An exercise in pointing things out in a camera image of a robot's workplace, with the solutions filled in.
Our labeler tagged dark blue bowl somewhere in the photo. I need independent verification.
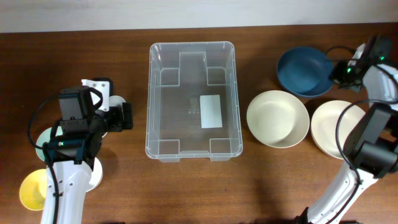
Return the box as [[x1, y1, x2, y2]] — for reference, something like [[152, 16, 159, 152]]
[[277, 47, 333, 98]]

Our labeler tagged cream bowl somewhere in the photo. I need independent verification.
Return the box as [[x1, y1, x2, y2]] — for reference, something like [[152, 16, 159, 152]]
[[246, 90, 310, 148], [311, 100, 365, 159]]

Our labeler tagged grey cup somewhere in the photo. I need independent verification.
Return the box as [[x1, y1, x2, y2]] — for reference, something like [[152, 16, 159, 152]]
[[109, 95, 126, 108]]

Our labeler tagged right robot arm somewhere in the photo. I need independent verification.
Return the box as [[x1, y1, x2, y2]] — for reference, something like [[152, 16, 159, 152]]
[[294, 35, 397, 223]]

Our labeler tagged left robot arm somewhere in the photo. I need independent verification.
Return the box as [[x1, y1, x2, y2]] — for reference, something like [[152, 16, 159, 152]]
[[41, 85, 133, 223]]

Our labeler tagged clear plastic storage container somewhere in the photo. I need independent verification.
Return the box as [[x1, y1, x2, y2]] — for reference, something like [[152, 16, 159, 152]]
[[145, 41, 243, 162]]

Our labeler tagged white label in container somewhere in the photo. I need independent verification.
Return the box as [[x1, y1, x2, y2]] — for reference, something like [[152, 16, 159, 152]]
[[200, 95, 223, 129]]

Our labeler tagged small white bowl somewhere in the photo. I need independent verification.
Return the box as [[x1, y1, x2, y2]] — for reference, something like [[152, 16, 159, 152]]
[[87, 157, 103, 192]]

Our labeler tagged small green bowl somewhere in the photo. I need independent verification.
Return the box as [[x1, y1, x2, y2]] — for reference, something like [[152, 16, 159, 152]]
[[35, 126, 63, 161]]

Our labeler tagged small yellow bowl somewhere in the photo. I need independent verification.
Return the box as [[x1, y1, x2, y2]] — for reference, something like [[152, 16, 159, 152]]
[[19, 169, 47, 211]]

